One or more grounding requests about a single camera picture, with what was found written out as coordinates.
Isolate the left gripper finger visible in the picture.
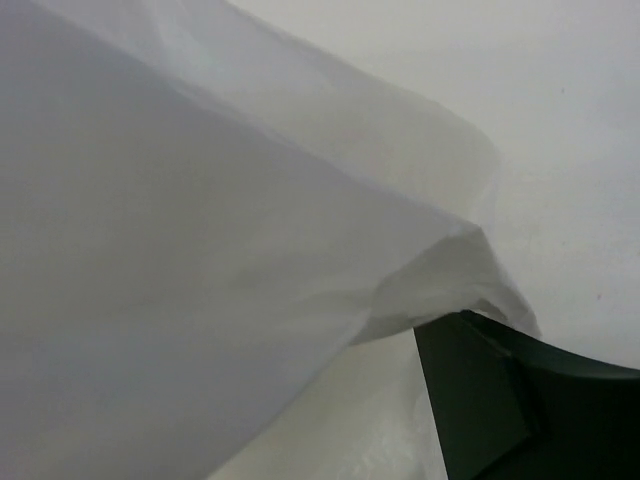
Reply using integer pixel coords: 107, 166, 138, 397
414, 311, 639, 480

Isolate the white plastic bag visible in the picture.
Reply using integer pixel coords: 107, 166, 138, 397
1, 1, 539, 479

